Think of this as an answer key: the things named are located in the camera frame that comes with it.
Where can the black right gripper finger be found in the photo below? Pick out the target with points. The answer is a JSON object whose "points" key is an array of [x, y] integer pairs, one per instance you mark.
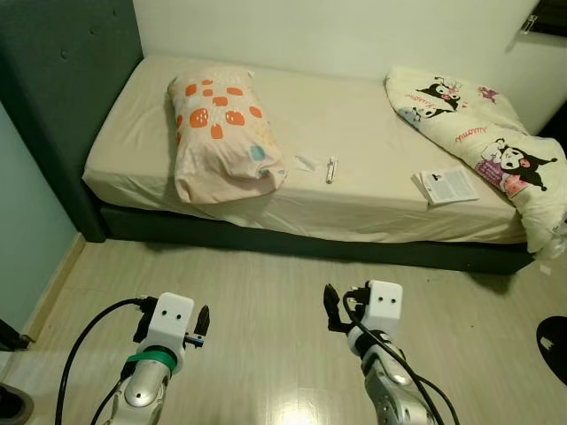
{"points": [[331, 310]]}

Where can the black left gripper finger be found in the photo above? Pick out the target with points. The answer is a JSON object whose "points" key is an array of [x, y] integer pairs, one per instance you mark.
{"points": [[203, 320]]}

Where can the white tube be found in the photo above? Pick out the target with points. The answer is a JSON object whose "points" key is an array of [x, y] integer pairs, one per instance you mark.
{"points": [[331, 170]]}

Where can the white paperback book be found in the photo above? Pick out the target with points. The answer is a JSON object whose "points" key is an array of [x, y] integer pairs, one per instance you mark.
{"points": [[446, 186]]}

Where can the cream cartoon print blanket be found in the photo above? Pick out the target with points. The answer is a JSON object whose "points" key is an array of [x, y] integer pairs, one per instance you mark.
{"points": [[478, 133]]}

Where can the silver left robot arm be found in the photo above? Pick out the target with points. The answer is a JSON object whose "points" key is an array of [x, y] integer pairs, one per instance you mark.
{"points": [[142, 390]]}

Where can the pink pillow with orange spots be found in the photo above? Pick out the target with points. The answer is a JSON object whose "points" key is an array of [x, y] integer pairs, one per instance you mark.
{"points": [[221, 142]]}

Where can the cream bed mattress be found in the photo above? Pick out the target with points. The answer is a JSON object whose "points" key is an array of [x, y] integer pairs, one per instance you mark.
{"points": [[354, 124]]}

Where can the black wardrobe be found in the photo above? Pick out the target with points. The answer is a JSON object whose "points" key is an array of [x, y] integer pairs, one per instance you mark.
{"points": [[558, 124]]}

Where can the silver window latch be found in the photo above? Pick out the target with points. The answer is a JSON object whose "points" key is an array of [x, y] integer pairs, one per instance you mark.
{"points": [[530, 24]]}

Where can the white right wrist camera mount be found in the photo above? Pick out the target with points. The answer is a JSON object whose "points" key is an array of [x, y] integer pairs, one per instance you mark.
{"points": [[385, 305]]}

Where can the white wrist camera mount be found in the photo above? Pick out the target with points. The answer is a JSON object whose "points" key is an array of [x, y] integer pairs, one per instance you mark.
{"points": [[170, 319], [385, 305]]}

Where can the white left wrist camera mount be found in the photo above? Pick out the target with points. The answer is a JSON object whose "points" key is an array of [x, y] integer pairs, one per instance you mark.
{"points": [[170, 319]]}

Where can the black window frame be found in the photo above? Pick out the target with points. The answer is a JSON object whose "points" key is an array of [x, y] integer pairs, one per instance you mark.
{"points": [[554, 13]]}

